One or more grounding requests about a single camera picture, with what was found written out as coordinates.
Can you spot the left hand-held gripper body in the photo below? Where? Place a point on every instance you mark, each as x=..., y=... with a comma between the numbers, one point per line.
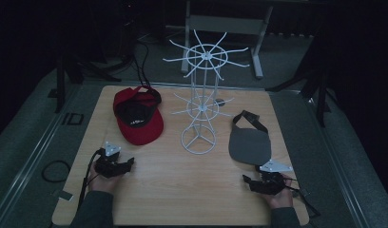
x=109, y=164

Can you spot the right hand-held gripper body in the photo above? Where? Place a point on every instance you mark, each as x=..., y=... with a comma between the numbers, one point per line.
x=273, y=182

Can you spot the red baseball cap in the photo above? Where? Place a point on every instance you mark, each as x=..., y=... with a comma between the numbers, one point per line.
x=141, y=126

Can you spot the person's right hand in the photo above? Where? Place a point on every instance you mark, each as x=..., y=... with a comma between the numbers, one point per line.
x=282, y=199

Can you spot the person's left hand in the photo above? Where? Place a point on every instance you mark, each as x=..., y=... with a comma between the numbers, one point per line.
x=101, y=183

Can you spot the small dark round disc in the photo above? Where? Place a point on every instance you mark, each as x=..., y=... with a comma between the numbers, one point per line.
x=219, y=102

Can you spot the black stand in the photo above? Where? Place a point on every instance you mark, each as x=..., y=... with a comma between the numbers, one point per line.
x=320, y=91
x=60, y=85

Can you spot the black rectangular frame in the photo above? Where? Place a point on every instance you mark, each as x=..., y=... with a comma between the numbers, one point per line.
x=73, y=119

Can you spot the grey metal stand frame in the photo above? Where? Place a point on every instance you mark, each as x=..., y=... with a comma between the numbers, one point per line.
x=227, y=24

